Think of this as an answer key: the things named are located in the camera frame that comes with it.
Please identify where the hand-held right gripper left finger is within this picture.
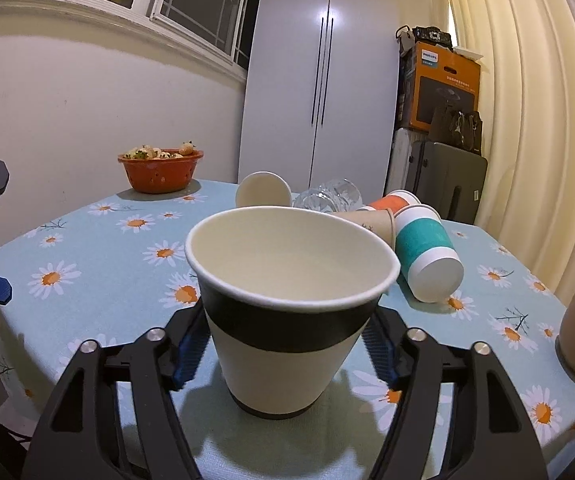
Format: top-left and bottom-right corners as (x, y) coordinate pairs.
(21, 305), (211, 480)

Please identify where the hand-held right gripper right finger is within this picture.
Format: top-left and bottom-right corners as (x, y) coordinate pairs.
(362, 307), (551, 480)

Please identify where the black banded paper cup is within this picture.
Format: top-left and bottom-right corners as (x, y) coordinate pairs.
(185, 206), (401, 421)

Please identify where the teal banded paper cup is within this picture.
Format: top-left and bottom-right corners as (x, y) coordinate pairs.
(394, 204), (465, 304)

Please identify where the brown kraft paper cup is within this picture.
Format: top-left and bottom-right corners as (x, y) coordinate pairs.
(328, 207), (397, 251)

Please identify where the orange banded paper cup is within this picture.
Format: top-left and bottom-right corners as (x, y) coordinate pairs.
(356, 189), (422, 212)

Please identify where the white paper cup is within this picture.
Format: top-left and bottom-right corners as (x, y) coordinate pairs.
(236, 171), (292, 209)

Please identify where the daisy print blue tablecloth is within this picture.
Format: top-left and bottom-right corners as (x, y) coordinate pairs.
(0, 177), (575, 480)

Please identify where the clear glass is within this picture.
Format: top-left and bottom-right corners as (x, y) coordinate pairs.
(293, 187), (335, 213)
(323, 178), (363, 211)

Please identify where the orange colander bowl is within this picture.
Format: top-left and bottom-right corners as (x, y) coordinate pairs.
(118, 149), (204, 195)

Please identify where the pile of vegetables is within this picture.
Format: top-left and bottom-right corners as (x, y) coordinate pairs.
(122, 141), (198, 161)

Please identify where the grey suitcase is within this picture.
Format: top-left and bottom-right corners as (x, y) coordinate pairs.
(404, 140), (489, 226)

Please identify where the white suitcase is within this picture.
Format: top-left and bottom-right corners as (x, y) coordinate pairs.
(385, 127), (431, 196)

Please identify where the dark handbag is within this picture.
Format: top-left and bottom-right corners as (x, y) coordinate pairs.
(428, 104), (483, 157)

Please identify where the white framed window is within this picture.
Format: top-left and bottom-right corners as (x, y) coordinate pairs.
(14, 0), (268, 68)

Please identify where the orange cardboard box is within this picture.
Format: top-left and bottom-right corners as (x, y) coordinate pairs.
(397, 41), (482, 133)

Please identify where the grey wardrobe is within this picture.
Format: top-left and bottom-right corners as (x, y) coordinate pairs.
(238, 0), (401, 200)

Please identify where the cream curtain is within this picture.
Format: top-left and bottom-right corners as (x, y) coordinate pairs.
(432, 0), (575, 306)

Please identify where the black camera bag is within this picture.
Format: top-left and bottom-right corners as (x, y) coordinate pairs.
(395, 24), (454, 47)

